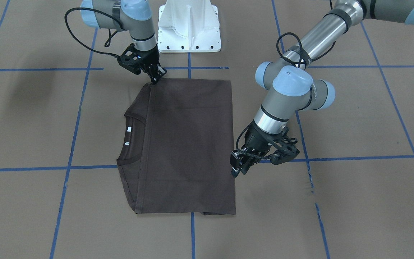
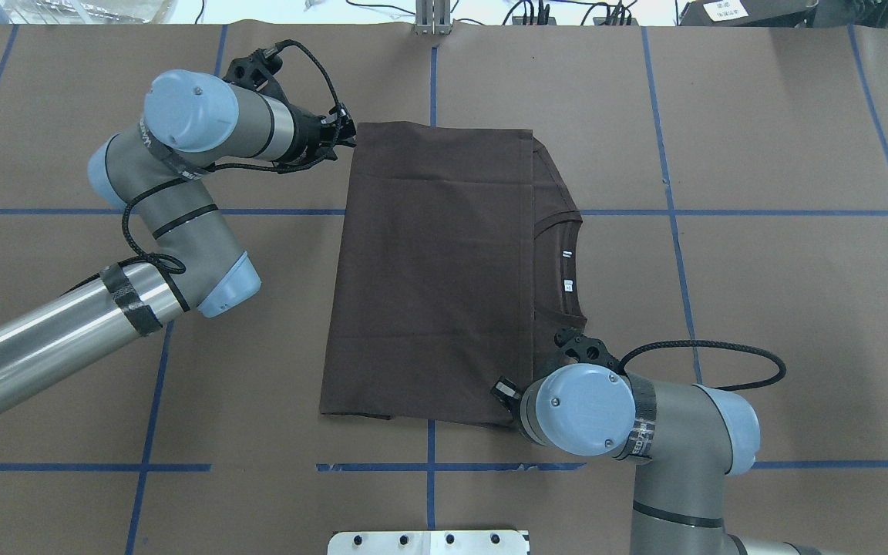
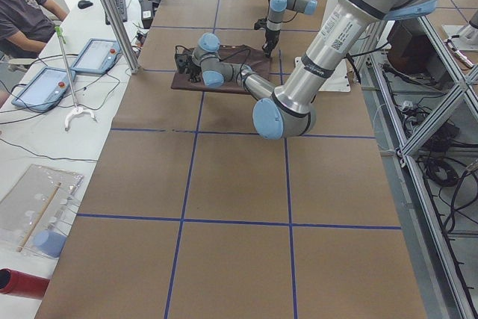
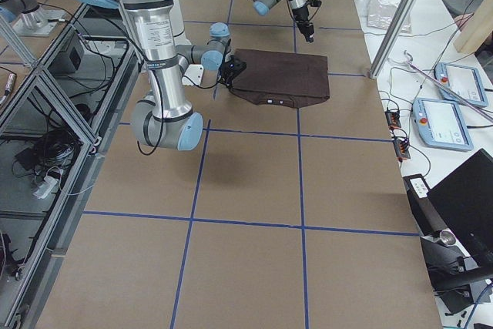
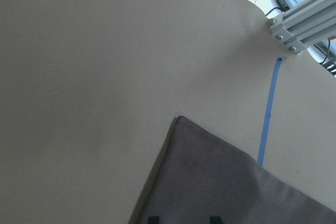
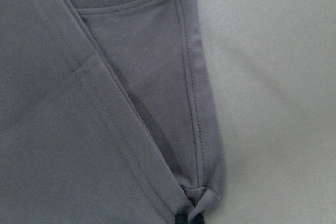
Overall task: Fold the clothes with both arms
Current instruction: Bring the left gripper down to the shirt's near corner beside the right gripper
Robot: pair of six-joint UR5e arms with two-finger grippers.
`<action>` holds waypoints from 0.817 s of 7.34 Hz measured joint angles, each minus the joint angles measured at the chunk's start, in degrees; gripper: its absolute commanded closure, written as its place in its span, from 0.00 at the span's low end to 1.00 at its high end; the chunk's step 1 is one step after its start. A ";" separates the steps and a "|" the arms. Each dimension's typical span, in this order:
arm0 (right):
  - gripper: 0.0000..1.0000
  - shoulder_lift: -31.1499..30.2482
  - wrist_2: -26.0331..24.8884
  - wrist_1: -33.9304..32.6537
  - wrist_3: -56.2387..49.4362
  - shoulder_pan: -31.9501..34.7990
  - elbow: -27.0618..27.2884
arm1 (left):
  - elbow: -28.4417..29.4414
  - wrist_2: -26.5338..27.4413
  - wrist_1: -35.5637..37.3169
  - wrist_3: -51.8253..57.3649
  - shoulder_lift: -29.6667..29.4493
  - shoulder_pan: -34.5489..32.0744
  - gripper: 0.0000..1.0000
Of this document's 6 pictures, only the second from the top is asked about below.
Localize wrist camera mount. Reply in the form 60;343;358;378
222;46;289;104
543;328;619;375

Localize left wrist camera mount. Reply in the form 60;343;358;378
222;46;289;104

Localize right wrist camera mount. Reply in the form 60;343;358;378
543;328;619;375

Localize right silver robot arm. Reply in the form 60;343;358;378
491;363;819;554

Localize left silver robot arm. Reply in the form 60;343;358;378
0;69;355;415

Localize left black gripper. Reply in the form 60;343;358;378
290;108;357;167

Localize dark brown t-shirt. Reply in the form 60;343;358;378
318;122;587;429

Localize aluminium frame post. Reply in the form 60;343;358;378
413;0;456;36

